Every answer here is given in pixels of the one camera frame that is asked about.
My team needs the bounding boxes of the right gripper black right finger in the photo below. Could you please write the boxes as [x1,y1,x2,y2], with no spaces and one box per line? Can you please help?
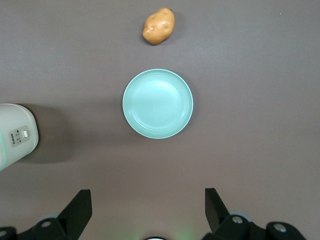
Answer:
[203,187,266,240]

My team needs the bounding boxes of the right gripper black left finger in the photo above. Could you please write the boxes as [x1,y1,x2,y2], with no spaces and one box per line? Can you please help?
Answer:
[17,189,93,240]

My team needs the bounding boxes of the small lidded trash bin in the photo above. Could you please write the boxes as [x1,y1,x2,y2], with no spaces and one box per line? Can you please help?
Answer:
[0,103,40,173]

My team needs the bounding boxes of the mint green round plate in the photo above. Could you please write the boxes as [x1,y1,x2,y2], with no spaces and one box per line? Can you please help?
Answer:
[122,68,195,139]

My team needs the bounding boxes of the brown toy potato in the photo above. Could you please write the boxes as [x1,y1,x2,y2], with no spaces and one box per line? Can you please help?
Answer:
[142,7,176,46]

